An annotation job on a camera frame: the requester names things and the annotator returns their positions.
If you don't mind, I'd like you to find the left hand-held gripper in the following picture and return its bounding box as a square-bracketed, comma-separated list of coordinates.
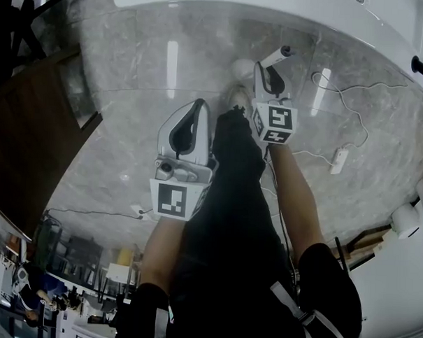
[148, 96, 222, 223]

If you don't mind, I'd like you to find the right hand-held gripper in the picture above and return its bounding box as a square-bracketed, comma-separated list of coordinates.
[250, 61, 301, 147]

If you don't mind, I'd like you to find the white bathtub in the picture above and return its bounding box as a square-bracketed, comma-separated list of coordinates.
[108, 0, 423, 98]

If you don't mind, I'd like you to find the person's right forearm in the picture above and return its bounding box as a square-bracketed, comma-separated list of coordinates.
[263, 142, 331, 257]

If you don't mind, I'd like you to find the person's left forearm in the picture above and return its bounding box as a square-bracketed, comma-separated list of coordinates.
[139, 213, 196, 297]

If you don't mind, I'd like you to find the person's beige shoe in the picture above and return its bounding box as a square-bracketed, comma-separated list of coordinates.
[224, 83, 254, 115]

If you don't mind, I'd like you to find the person's black clothing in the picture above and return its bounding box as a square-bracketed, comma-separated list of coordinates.
[115, 101, 372, 338]

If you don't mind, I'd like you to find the white floor socket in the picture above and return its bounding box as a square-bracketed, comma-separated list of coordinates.
[130, 205, 154, 222]

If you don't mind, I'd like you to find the white power strip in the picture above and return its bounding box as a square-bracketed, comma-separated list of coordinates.
[329, 148, 350, 176]

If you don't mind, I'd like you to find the dark wooden desk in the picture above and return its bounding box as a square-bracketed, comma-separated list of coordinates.
[0, 39, 108, 245]

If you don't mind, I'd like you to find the black office chair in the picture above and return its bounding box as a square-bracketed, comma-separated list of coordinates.
[8, 0, 89, 61]

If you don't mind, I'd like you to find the white power cable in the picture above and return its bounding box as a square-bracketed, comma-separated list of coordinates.
[292, 70, 409, 170]

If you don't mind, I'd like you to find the black floor cable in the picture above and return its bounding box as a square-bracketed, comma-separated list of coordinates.
[43, 206, 143, 221]

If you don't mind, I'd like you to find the wooden shelf frame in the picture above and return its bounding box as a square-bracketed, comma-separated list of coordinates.
[345, 223, 394, 268]

